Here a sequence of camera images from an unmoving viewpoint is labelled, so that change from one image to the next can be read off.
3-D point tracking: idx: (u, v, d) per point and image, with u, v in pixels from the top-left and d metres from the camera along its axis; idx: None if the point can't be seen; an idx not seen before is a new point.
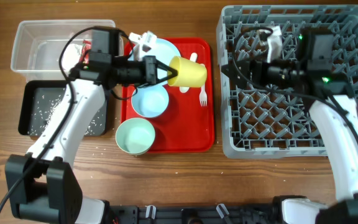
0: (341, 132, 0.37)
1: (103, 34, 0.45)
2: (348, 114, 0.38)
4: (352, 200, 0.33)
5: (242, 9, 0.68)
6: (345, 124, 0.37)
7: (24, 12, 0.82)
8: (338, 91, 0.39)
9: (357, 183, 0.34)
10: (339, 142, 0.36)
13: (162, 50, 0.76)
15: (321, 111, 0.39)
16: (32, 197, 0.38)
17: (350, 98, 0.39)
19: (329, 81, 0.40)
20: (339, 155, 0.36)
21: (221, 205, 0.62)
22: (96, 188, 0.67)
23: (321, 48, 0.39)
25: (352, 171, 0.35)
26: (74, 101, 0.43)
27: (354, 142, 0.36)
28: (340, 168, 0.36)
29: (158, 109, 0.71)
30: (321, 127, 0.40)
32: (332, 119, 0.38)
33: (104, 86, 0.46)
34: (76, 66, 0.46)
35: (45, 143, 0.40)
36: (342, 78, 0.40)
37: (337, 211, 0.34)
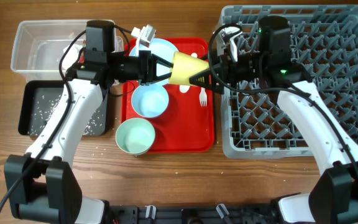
0: (309, 112, 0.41)
1: (97, 32, 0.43)
2: (311, 95, 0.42)
4: (334, 170, 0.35)
5: (242, 9, 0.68)
6: (310, 104, 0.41)
7: (24, 12, 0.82)
8: (297, 79, 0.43)
9: (333, 154, 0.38)
10: (309, 121, 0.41)
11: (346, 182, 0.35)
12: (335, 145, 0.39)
13: (163, 49, 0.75)
15: (285, 98, 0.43)
16: (32, 197, 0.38)
17: (309, 82, 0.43)
19: (287, 72, 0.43)
20: (312, 134, 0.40)
21: (221, 205, 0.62)
22: (96, 188, 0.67)
23: (279, 43, 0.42)
25: (325, 144, 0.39)
26: (71, 101, 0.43)
27: (321, 119, 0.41)
28: (316, 145, 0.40)
29: (156, 108, 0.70)
30: (291, 113, 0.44)
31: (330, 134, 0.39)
32: (298, 102, 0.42)
33: (102, 86, 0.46)
34: (73, 65, 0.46)
35: (43, 143, 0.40)
36: (299, 68, 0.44)
37: (324, 185, 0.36)
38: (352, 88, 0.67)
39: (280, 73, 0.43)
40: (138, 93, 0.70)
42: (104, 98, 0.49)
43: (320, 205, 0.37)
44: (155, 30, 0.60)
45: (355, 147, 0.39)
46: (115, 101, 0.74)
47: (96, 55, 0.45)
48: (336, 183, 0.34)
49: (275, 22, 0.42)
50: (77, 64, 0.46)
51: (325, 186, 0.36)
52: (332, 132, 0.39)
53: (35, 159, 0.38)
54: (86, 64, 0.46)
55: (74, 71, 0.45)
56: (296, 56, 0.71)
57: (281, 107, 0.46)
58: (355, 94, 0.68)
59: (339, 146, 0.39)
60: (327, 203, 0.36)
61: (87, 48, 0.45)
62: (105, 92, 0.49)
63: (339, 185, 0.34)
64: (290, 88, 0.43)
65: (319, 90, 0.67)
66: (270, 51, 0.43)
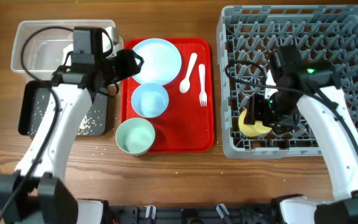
0: (333, 128, 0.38)
1: (84, 34, 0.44)
2: (339, 106, 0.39)
4: (350, 201, 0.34)
5: (242, 9, 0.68)
6: (335, 118, 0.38)
7: (24, 12, 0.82)
8: (325, 81, 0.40)
9: (353, 179, 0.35)
10: (332, 139, 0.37)
11: None
12: None
13: (160, 50, 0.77)
15: (309, 106, 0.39)
16: (26, 213, 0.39)
17: (337, 88, 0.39)
19: (314, 71, 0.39)
20: (334, 152, 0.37)
21: (221, 205, 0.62)
22: (96, 188, 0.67)
23: (293, 56, 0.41)
25: (347, 168, 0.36)
26: (58, 109, 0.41)
27: (346, 137, 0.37)
28: (335, 164, 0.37)
29: (156, 105, 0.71)
30: (311, 122, 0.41)
31: (354, 158, 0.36)
32: (322, 114, 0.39)
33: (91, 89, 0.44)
34: (58, 69, 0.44)
35: (33, 158, 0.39)
36: (327, 66, 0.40)
37: (339, 212, 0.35)
38: (352, 88, 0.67)
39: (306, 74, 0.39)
40: (136, 94, 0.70)
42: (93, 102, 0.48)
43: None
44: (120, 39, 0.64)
45: None
46: (115, 101, 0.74)
47: (83, 56, 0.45)
48: (352, 214, 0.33)
49: (285, 48, 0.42)
50: (61, 67, 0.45)
51: (339, 214, 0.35)
52: (355, 155, 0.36)
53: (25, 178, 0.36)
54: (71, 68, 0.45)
55: (58, 76, 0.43)
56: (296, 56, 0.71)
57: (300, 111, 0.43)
58: (355, 94, 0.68)
59: None
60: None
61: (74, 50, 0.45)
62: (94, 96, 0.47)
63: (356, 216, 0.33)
64: (317, 93, 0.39)
65: None
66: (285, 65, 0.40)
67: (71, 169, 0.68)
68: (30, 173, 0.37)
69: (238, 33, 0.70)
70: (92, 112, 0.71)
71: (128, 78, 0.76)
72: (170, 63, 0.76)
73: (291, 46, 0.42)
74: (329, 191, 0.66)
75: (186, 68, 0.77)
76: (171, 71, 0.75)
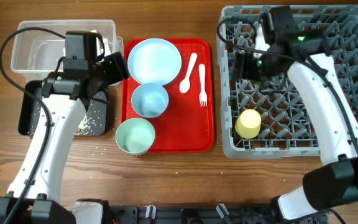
0: (321, 92, 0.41)
1: (78, 39, 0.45)
2: (327, 74, 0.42)
4: (338, 164, 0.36)
5: (242, 9, 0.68)
6: (325, 85, 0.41)
7: (24, 12, 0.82)
8: (314, 49, 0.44)
9: (340, 144, 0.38)
10: (321, 106, 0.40)
11: (348, 175, 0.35)
12: (345, 135, 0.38)
13: (158, 48, 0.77)
15: (300, 73, 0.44)
16: None
17: (327, 55, 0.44)
19: (304, 39, 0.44)
20: (322, 117, 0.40)
21: (221, 205, 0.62)
22: (96, 188, 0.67)
23: (284, 18, 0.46)
25: (335, 133, 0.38)
26: (50, 123, 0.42)
27: (334, 104, 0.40)
28: (324, 129, 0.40)
29: (157, 103, 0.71)
30: (302, 90, 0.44)
31: (342, 124, 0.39)
32: (312, 81, 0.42)
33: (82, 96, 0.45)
34: (49, 76, 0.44)
35: (26, 179, 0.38)
36: (317, 35, 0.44)
37: (325, 177, 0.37)
38: (352, 88, 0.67)
39: (299, 42, 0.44)
40: (135, 96, 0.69)
42: (87, 109, 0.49)
43: (316, 188, 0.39)
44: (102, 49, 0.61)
45: None
46: (115, 101, 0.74)
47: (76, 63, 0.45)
48: (339, 176, 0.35)
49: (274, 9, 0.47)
50: (52, 73, 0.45)
51: (327, 176, 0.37)
52: (342, 121, 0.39)
53: (18, 200, 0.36)
54: (63, 74, 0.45)
55: (49, 84, 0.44)
56: None
57: (293, 83, 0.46)
58: (355, 94, 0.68)
59: (347, 138, 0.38)
60: (325, 190, 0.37)
61: (67, 56, 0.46)
62: (87, 102, 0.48)
63: (342, 176, 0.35)
64: (306, 59, 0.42)
65: None
66: (276, 30, 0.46)
67: (71, 169, 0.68)
68: (23, 194, 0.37)
69: (238, 33, 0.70)
70: (92, 112, 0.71)
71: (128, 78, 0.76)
72: (166, 60, 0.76)
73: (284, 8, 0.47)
74: None
75: (186, 68, 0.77)
76: (168, 70, 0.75)
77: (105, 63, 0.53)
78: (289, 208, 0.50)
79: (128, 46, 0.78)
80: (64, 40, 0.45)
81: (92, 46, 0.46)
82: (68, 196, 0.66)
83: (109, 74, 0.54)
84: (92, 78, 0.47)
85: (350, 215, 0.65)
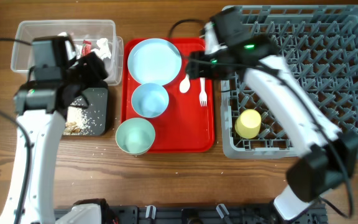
0: (278, 90, 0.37)
1: (45, 44, 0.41)
2: (281, 71, 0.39)
4: (310, 153, 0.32)
5: (242, 9, 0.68)
6: (280, 83, 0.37)
7: (24, 13, 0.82)
8: (264, 53, 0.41)
9: (308, 135, 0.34)
10: (281, 104, 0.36)
11: (324, 162, 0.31)
12: (311, 126, 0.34)
13: (157, 49, 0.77)
15: (255, 79, 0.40)
16: None
17: (276, 56, 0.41)
19: (253, 46, 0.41)
20: (284, 114, 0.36)
21: (221, 205, 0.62)
22: (96, 188, 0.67)
23: (232, 24, 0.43)
25: (300, 126, 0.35)
26: (29, 144, 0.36)
27: (293, 97, 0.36)
28: (291, 127, 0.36)
29: (157, 103, 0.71)
30: (261, 94, 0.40)
31: (303, 116, 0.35)
32: (266, 82, 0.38)
33: (59, 106, 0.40)
34: (20, 90, 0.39)
35: (14, 210, 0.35)
36: (265, 41, 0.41)
37: (302, 168, 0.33)
38: (352, 88, 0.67)
39: (246, 51, 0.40)
40: (136, 96, 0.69)
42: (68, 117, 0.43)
43: (296, 183, 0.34)
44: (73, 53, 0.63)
45: (327, 125, 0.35)
46: (115, 101, 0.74)
47: (47, 70, 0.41)
48: (315, 165, 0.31)
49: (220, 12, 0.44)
50: (23, 86, 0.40)
51: (304, 167, 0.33)
52: (304, 111, 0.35)
53: None
54: (35, 85, 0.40)
55: (22, 99, 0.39)
56: (296, 56, 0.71)
57: (251, 88, 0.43)
58: (355, 94, 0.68)
59: (312, 126, 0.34)
60: (304, 178, 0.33)
61: (38, 65, 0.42)
62: (66, 113, 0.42)
63: (317, 162, 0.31)
64: (258, 65, 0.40)
65: (319, 90, 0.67)
66: (227, 33, 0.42)
67: (71, 169, 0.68)
68: None
69: None
70: (92, 112, 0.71)
71: (128, 79, 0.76)
72: (166, 60, 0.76)
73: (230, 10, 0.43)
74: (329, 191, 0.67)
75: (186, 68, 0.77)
76: (168, 70, 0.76)
77: (80, 66, 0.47)
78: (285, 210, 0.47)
79: (128, 46, 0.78)
80: (32, 48, 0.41)
81: (63, 51, 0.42)
82: (69, 195, 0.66)
83: (86, 78, 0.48)
84: (68, 85, 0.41)
85: (350, 215, 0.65)
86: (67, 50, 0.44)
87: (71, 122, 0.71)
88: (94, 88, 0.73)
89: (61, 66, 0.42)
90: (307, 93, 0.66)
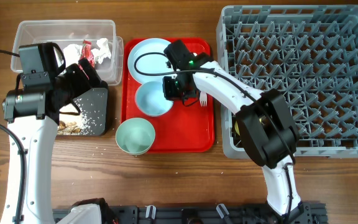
0: (214, 81, 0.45)
1: (32, 50, 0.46)
2: (215, 68, 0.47)
4: (242, 114, 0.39)
5: (242, 9, 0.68)
6: (215, 76, 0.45)
7: (25, 12, 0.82)
8: (202, 62, 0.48)
9: (238, 102, 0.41)
10: (218, 89, 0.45)
11: (252, 117, 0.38)
12: (240, 96, 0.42)
13: (156, 49, 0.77)
15: (198, 80, 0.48)
16: None
17: (211, 61, 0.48)
19: (194, 61, 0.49)
20: (223, 96, 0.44)
21: (221, 205, 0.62)
22: (96, 188, 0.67)
23: (179, 51, 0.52)
25: (233, 98, 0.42)
26: (23, 151, 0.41)
27: (225, 82, 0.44)
28: (228, 102, 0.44)
29: (161, 102, 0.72)
30: (207, 89, 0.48)
31: (234, 91, 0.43)
32: (206, 78, 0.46)
33: (50, 108, 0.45)
34: (9, 94, 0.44)
35: (13, 216, 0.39)
36: (202, 56, 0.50)
37: (243, 129, 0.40)
38: (352, 88, 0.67)
39: (189, 65, 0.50)
40: (145, 88, 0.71)
42: (58, 121, 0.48)
43: (248, 144, 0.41)
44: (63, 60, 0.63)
45: (255, 92, 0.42)
46: (115, 101, 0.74)
47: (36, 76, 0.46)
48: (245, 122, 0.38)
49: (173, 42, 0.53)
50: (11, 92, 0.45)
51: (243, 128, 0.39)
52: (234, 87, 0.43)
53: None
54: (23, 91, 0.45)
55: (12, 104, 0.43)
56: (296, 56, 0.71)
57: (201, 89, 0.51)
58: (355, 94, 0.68)
59: (241, 95, 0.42)
60: (251, 142, 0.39)
61: (25, 71, 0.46)
62: (56, 116, 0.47)
63: (248, 125, 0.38)
64: (197, 69, 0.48)
65: (319, 90, 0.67)
66: (176, 60, 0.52)
67: (71, 169, 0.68)
68: None
69: (238, 33, 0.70)
70: (92, 112, 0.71)
71: (128, 79, 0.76)
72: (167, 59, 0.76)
73: (177, 41, 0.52)
74: (329, 191, 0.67)
75: None
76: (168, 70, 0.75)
77: (68, 73, 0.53)
78: (275, 202, 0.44)
79: (128, 46, 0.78)
80: (20, 55, 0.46)
81: (50, 56, 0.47)
82: (69, 195, 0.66)
83: (75, 85, 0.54)
84: (56, 89, 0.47)
85: (350, 215, 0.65)
86: (55, 56, 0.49)
87: (71, 122, 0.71)
88: (94, 88, 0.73)
89: (49, 72, 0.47)
90: (307, 93, 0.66)
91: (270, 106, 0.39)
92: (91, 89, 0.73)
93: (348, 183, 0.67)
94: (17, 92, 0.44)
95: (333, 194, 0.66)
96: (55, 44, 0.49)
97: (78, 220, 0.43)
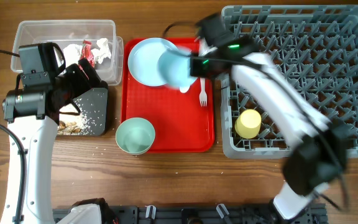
0: (264, 84, 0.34)
1: (33, 51, 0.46)
2: (265, 66, 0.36)
4: (300, 142, 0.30)
5: (242, 9, 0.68)
6: (265, 76, 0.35)
7: (24, 12, 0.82)
8: (247, 53, 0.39)
9: (297, 124, 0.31)
10: (268, 96, 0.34)
11: (314, 150, 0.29)
12: (297, 115, 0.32)
13: (156, 48, 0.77)
15: (239, 74, 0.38)
16: None
17: (258, 53, 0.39)
19: (240, 46, 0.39)
20: (275, 109, 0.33)
21: (221, 205, 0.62)
22: (96, 188, 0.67)
23: (202, 40, 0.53)
25: (288, 115, 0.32)
26: (23, 151, 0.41)
27: (279, 89, 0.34)
28: (279, 116, 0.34)
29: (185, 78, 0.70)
30: (247, 87, 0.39)
31: (291, 104, 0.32)
32: (253, 77, 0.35)
33: (49, 108, 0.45)
34: (9, 94, 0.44)
35: (13, 216, 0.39)
36: (248, 42, 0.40)
37: (295, 159, 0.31)
38: (352, 88, 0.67)
39: (230, 50, 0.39)
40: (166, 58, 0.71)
42: (58, 121, 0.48)
43: (295, 177, 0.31)
44: (63, 60, 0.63)
45: (314, 114, 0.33)
46: (115, 101, 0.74)
47: (36, 76, 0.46)
48: (304, 154, 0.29)
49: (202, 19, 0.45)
50: (12, 92, 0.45)
51: (295, 158, 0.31)
52: (292, 102, 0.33)
53: None
54: (23, 91, 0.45)
55: (11, 104, 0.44)
56: (296, 56, 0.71)
57: (238, 82, 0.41)
58: (355, 94, 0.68)
59: (300, 117, 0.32)
60: (299, 175, 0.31)
61: (25, 71, 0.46)
62: (56, 116, 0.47)
63: (307, 159, 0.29)
64: (243, 61, 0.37)
65: (319, 90, 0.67)
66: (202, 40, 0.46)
67: (71, 169, 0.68)
68: None
69: (238, 33, 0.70)
70: (92, 112, 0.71)
71: (128, 78, 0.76)
72: None
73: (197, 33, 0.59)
74: (330, 191, 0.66)
75: None
76: None
77: (68, 73, 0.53)
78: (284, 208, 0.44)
79: (128, 46, 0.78)
80: (20, 55, 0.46)
81: (50, 56, 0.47)
82: (69, 195, 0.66)
83: (75, 84, 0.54)
84: (56, 89, 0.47)
85: (350, 215, 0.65)
86: (55, 56, 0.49)
87: (71, 122, 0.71)
88: (94, 88, 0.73)
89: (50, 72, 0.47)
90: (307, 93, 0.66)
91: (330, 138, 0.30)
92: (91, 89, 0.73)
93: (348, 183, 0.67)
94: (16, 92, 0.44)
95: (333, 194, 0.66)
96: (55, 43, 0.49)
97: (78, 220, 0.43)
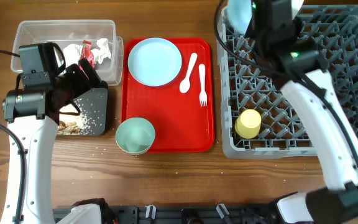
0: (321, 114, 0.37)
1: (33, 51, 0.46)
2: (326, 92, 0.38)
4: (344, 193, 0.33)
5: None
6: (324, 106, 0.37)
7: (24, 12, 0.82)
8: (311, 66, 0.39)
9: (345, 171, 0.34)
10: (322, 129, 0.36)
11: (357, 202, 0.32)
12: (350, 160, 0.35)
13: (156, 48, 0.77)
15: (295, 93, 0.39)
16: None
17: (324, 72, 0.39)
19: (299, 55, 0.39)
20: (324, 145, 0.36)
21: (221, 205, 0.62)
22: (96, 188, 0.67)
23: (279, 16, 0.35)
25: (339, 158, 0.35)
26: (23, 151, 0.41)
27: (335, 124, 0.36)
28: (325, 154, 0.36)
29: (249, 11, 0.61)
30: (296, 106, 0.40)
31: (345, 147, 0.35)
32: (310, 102, 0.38)
33: (50, 108, 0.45)
34: (9, 94, 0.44)
35: (13, 216, 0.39)
36: (309, 48, 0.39)
37: (330, 199, 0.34)
38: (352, 88, 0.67)
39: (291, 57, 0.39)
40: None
42: (58, 121, 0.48)
43: (322, 208, 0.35)
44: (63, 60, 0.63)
45: None
46: (115, 101, 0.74)
47: (36, 76, 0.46)
48: (346, 204, 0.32)
49: None
50: (12, 92, 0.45)
51: (331, 200, 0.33)
52: (347, 145, 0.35)
53: None
54: (23, 91, 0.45)
55: (11, 104, 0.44)
56: None
57: (284, 95, 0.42)
58: (355, 94, 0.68)
59: (352, 163, 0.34)
60: (328, 212, 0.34)
61: (25, 71, 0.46)
62: (56, 116, 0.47)
63: (348, 205, 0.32)
64: (303, 79, 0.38)
65: None
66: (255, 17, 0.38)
67: (71, 169, 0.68)
68: None
69: (238, 33, 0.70)
70: (92, 112, 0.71)
71: (128, 79, 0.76)
72: (167, 60, 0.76)
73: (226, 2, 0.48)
74: None
75: (186, 67, 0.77)
76: (168, 70, 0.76)
77: (68, 73, 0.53)
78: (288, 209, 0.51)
79: (128, 46, 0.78)
80: (20, 55, 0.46)
81: (50, 57, 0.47)
82: (69, 195, 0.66)
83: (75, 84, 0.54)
84: (56, 89, 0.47)
85: None
86: (55, 57, 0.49)
87: (71, 122, 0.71)
88: (94, 88, 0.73)
89: (50, 72, 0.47)
90: None
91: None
92: (91, 89, 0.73)
93: None
94: (17, 92, 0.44)
95: None
96: (55, 44, 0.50)
97: (78, 220, 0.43)
